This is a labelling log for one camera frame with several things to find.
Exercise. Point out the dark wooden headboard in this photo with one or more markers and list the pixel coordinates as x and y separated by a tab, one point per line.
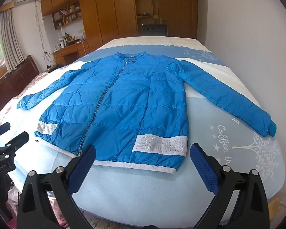
21	74

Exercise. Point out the wooden desk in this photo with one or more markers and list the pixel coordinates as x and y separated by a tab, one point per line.
71	51

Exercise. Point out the bed with blue-white quilt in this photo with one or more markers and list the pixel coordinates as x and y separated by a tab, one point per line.
124	190

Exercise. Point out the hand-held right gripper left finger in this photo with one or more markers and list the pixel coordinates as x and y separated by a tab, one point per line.
82	169

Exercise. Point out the wooden corner shelf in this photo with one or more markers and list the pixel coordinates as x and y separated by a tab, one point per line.
143	3

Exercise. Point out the wooden wardrobe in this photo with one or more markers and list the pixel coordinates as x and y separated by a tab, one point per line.
104	12

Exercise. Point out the flat black object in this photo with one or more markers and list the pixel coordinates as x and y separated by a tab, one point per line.
144	14

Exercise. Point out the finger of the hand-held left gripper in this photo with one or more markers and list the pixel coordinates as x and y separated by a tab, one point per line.
17	140
1	128

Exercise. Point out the wooden door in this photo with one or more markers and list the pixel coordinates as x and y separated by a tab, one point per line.
178	9

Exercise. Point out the cluster of small household items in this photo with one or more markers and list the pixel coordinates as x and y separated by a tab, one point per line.
69	39

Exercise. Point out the cluttered wooden wall shelf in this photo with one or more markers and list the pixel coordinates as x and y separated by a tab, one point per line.
66	14

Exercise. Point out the black chair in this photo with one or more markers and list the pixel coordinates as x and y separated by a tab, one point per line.
155	29

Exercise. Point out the blue padded jacket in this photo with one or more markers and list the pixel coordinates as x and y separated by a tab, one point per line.
133	105

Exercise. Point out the beige curtain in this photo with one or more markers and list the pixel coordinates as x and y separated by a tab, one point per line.
10	40

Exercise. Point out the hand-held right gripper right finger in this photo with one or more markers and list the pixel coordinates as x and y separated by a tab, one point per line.
203	169

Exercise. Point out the dark wooden nightstand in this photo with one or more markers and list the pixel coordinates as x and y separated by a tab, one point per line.
51	69

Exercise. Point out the pink floral bed sheet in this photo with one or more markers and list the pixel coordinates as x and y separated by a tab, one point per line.
4	119

